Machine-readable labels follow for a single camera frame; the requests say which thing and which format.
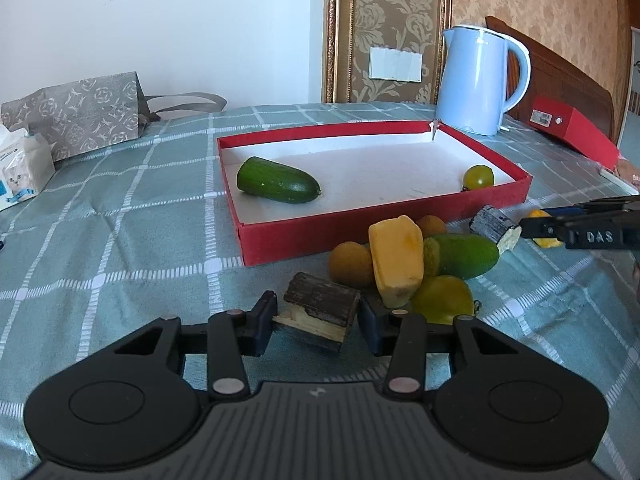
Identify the large green tomato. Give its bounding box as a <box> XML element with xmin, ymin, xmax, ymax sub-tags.
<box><xmin>411</xmin><ymin>275</ymin><xmax>482</xmax><ymax>325</ymax></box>

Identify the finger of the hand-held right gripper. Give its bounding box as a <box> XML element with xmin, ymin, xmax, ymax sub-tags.
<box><xmin>519</xmin><ymin>214</ymin><xmax>640</xmax><ymax>252</ymax></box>
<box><xmin>541</xmin><ymin>198</ymin><xmax>640</xmax><ymax>217</ymax></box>

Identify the large yellow fruit chunk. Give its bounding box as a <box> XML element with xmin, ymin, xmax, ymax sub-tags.
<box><xmin>368</xmin><ymin>215</ymin><xmax>425</xmax><ymax>309</ymax></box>

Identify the gold framed wallpaper panel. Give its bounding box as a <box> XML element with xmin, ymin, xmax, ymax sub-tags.
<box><xmin>322</xmin><ymin>0</ymin><xmax>453</xmax><ymax>106</ymax></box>

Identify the small green tomato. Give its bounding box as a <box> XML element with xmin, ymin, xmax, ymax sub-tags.
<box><xmin>463</xmin><ymin>165</ymin><xmax>495</xmax><ymax>192</ymax></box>

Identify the grey patterned paper bag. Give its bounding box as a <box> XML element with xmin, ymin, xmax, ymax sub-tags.
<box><xmin>1</xmin><ymin>71</ymin><xmax>226</xmax><ymax>162</ymax></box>

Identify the dark sugarcane piece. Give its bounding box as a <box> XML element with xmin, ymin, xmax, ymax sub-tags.
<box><xmin>272</xmin><ymin>272</ymin><xmax>362</xmax><ymax>354</ymax></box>
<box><xmin>470</xmin><ymin>204</ymin><xmax>522</xmax><ymax>253</ymax></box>

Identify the green cucumber piece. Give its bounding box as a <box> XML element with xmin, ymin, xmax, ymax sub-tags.
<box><xmin>236</xmin><ymin>156</ymin><xmax>322</xmax><ymax>205</ymax></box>
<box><xmin>432</xmin><ymin>233</ymin><xmax>501</xmax><ymax>281</ymax></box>

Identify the light blue electric kettle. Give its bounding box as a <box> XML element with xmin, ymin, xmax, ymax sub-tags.
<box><xmin>434</xmin><ymin>25</ymin><xmax>532</xmax><ymax>137</ymax></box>

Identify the red rectangular box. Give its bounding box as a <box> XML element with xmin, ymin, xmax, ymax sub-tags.
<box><xmin>515</xmin><ymin>94</ymin><xmax>622</xmax><ymax>170</ymax></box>

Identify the round brown fruit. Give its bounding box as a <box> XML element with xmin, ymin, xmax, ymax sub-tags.
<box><xmin>422</xmin><ymin>236</ymin><xmax>442</xmax><ymax>278</ymax></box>
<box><xmin>328</xmin><ymin>241</ymin><xmax>376</xmax><ymax>290</ymax></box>
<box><xmin>415</xmin><ymin>215</ymin><xmax>448</xmax><ymax>238</ymax></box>

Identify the brown wooden headboard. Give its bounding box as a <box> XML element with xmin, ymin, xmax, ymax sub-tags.
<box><xmin>485</xmin><ymin>15</ymin><xmax>616</xmax><ymax>146</ymax></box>

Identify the white tissue pack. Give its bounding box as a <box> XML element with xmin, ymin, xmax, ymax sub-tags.
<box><xmin>0</xmin><ymin>125</ymin><xmax>57</xmax><ymax>212</ymax></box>

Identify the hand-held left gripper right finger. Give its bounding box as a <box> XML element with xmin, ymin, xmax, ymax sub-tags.
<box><xmin>357</xmin><ymin>295</ymin><xmax>532</xmax><ymax>397</ymax></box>

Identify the small yellow fruit piece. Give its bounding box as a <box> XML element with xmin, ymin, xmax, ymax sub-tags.
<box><xmin>529</xmin><ymin>209</ymin><xmax>565</xmax><ymax>250</ymax></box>

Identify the red shallow cardboard tray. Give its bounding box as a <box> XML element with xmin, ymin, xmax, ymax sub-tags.
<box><xmin>216</xmin><ymin>120</ymin><xmax>534</xmax><ymax>267</ymax></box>

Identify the white wall switch panel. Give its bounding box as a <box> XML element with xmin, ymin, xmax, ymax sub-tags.
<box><xmin>370</xmin><ymin>46</ymin><xmax>424</xmax><ymax>81</ymax></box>

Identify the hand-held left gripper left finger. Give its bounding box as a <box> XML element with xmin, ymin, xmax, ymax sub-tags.
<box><xmin>107</xmin><ymin>290</ymin><xmax>279</xmax><ymax>402</ymax></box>

